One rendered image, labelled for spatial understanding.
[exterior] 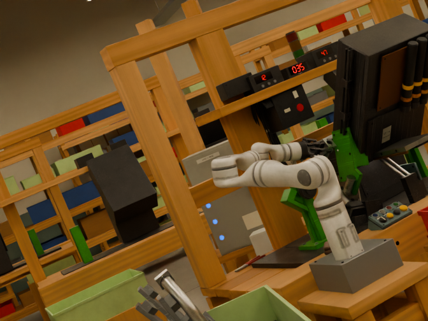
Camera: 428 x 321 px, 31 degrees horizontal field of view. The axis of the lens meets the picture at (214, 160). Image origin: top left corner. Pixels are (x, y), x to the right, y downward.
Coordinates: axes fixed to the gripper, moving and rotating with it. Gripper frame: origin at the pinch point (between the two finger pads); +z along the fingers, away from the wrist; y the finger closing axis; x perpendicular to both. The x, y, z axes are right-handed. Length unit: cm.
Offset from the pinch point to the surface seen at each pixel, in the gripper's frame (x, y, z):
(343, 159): -0.7, -9.1, 2.8
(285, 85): -11.0, 29.6, -7.1
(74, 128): 414, 542, 89
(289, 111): -2.6, 22.7, -6.0
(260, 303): 1, -68, -65
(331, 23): 298, 575, 453
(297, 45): -15, 54, 11
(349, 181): 1.2, -20.1, -0.2
